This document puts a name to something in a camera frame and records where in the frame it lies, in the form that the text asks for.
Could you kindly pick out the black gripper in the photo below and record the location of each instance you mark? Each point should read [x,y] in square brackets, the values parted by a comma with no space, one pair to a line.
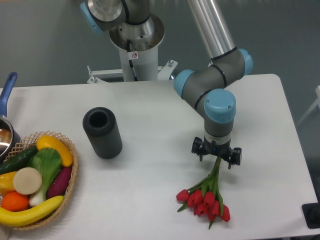
[203,147]

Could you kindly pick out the red tulip bouquet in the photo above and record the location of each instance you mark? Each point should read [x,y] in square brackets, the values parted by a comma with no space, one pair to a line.
[204,198]

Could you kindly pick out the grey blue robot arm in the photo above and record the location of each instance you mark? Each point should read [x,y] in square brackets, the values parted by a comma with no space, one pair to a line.
[205,91]

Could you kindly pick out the black device at edge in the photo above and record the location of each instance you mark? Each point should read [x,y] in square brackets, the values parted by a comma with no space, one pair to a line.
[311,212]

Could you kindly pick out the dark grey ribbed vase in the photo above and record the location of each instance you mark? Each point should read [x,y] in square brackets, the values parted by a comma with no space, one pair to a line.
[101,128]

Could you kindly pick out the purple sweet potato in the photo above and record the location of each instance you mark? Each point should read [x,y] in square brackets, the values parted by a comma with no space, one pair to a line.
[60,184]

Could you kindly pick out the green bok choy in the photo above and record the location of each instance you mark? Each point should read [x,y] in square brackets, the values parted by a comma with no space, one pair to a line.
[48,163]

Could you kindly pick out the woven wicker basket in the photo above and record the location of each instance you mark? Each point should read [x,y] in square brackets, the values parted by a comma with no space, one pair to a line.
[30,141]

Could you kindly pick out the beige round disc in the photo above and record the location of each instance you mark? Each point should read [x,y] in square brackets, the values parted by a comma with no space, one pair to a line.
[27,181]

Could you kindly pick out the green cucumber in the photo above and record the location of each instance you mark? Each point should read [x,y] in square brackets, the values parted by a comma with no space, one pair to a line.
[18,161]

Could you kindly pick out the orange fruit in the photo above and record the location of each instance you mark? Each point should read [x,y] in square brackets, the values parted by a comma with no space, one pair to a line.
[15,202]

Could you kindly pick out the yellow bell pepper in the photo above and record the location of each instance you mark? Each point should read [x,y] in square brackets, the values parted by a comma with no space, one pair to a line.
[6,183]

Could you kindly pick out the yellow banana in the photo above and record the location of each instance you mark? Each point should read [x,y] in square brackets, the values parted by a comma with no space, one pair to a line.
[32,215]

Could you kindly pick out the white frame at right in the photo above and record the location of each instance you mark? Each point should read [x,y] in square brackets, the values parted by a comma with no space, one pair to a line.
[311,111]

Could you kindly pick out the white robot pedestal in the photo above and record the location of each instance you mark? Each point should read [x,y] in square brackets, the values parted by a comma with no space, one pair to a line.
[138,51]

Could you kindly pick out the blue handled saucepan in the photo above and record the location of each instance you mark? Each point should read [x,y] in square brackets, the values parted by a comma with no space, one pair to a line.
[8,136]

